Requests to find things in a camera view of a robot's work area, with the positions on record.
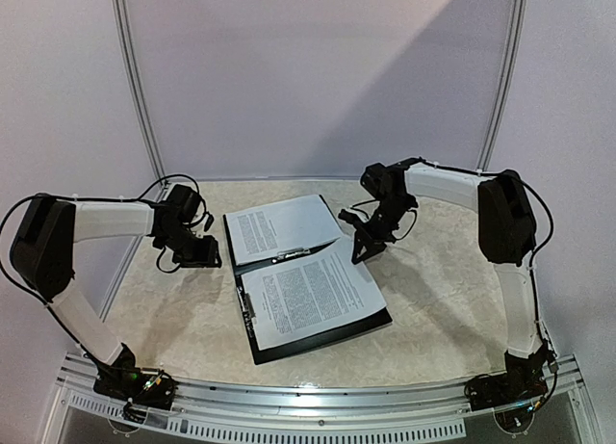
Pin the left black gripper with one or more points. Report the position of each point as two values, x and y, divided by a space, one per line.
206 257

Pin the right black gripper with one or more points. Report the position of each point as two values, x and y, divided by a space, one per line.
373 229

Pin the white printed sheet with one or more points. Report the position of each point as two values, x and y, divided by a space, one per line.
267 231

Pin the black clip folder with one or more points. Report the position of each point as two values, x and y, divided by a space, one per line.
297 287

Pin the white paper stack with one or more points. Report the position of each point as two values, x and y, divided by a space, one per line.
312 300

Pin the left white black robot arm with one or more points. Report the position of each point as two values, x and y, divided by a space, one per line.
42 254

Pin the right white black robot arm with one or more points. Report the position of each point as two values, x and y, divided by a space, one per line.
506 236

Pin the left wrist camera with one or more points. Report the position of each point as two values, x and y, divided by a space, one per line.
208 222

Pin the aluminium front rail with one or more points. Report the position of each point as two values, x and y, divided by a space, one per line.
301 401

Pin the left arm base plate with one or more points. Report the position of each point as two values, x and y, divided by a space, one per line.
147 387

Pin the left aluminium frame post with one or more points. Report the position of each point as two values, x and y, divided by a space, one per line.
132 71

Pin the aluminium frame post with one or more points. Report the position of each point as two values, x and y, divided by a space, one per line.
132 71
509 56

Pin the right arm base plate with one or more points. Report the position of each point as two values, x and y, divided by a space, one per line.
488 391

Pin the perforated white cable tray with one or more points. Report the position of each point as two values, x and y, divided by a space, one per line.
91 420

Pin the right aluminium frame post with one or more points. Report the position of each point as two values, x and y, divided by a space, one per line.
509 56

